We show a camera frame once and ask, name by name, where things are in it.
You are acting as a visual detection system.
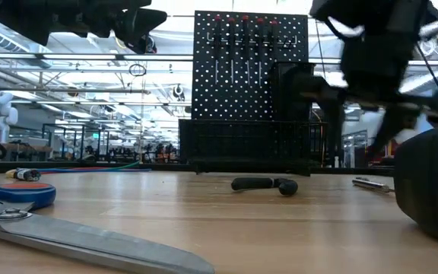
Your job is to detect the black wire basket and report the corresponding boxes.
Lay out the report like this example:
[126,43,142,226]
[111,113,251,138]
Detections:
[178,119,329,177]

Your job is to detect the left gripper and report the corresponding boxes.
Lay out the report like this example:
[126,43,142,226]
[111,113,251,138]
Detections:
[32,0,169,54]

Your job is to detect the black rounded object at right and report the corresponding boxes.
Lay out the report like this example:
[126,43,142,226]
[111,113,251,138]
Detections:
[392,123,438,247]

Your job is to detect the thin black pole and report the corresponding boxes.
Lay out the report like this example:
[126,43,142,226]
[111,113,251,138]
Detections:
[414,40,438,94]

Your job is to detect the blue red handled scissors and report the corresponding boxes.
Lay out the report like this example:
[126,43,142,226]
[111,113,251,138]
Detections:
[0,181,216,274]

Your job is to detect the black-handled needle-nose pliers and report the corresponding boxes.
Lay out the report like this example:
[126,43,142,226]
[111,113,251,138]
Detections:
[230,177,300,197]

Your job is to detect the black aluminium table frame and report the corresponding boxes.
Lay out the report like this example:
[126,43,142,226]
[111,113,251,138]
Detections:
[0,159,395,177]

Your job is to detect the green wire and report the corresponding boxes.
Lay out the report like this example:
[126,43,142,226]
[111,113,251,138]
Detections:
[97,159,142,171]

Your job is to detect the silver metal rod tool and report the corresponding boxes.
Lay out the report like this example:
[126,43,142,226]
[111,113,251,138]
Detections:
[351,177,395,194]

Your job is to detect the black metal pegboard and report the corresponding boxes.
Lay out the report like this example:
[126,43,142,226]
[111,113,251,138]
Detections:
[191,10,309,123]

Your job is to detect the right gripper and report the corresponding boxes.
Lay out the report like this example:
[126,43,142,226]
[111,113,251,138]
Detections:
[298,33,426,161]

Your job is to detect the white wire tool rack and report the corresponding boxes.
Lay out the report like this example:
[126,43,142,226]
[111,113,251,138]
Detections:
[205,31,298,49]

